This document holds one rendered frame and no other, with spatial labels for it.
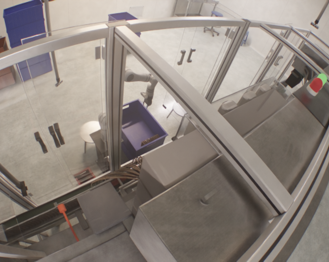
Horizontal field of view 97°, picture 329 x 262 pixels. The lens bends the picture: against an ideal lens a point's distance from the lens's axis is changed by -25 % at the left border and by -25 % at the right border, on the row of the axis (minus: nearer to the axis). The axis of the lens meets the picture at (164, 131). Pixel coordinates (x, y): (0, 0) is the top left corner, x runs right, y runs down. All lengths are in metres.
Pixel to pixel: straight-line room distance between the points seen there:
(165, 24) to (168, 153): 0.56
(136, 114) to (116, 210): 1.73
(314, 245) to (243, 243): 3.00
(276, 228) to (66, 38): 0.73
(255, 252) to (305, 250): 2.87
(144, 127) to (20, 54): 1.89
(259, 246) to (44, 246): 1.18
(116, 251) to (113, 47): 0.82
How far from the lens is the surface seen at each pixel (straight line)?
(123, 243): 0.89
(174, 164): 0.41
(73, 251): 0.94
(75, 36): 0.67
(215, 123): 0.41
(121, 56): 0.78
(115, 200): 0.90
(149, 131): 2.30
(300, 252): 3.11
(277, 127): 0.65
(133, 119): 2.40
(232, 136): 0.41
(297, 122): 0.76
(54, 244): 1.31
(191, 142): 0.45
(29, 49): 0.65
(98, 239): 0.92
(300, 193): 0.46
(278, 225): 0.39
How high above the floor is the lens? 2.06
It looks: 52 degrees down
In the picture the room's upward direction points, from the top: 19 degrees clockwise
